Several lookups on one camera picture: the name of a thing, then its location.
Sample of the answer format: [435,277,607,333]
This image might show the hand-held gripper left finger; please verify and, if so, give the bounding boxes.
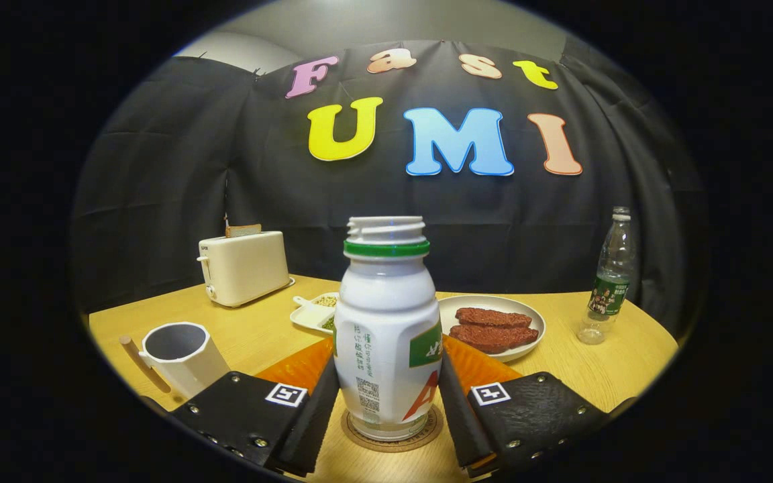
[168,337,340,478]

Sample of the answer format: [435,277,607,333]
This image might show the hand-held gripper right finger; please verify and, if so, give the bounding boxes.
[437,335,610,478]

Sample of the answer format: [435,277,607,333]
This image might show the round wooden coaster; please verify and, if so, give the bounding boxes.
[341,405,444,453]

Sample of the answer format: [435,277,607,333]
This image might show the white juice bottle green label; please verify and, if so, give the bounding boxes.
[333,215,444,442]

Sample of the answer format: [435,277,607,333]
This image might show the white cup with wooden handle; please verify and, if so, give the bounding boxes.
[118,322,231,401]

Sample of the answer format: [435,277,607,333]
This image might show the clear plastic water bottle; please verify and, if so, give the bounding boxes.
[576,206,637,345]

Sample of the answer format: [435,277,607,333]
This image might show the red-brown meat slice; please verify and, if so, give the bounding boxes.
[455,307,533,329]
[449,324,540,355]

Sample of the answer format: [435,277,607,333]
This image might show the wooden table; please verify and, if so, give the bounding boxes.
[88,274,680,483]

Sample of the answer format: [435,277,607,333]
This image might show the white divided dish with beans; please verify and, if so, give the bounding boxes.
[290,291,340,335]

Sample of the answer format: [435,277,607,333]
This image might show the white oval plate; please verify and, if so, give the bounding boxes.
[437,294,547,364]

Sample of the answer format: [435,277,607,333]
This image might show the cream toaster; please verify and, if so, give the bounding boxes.
[197,231,295,309]

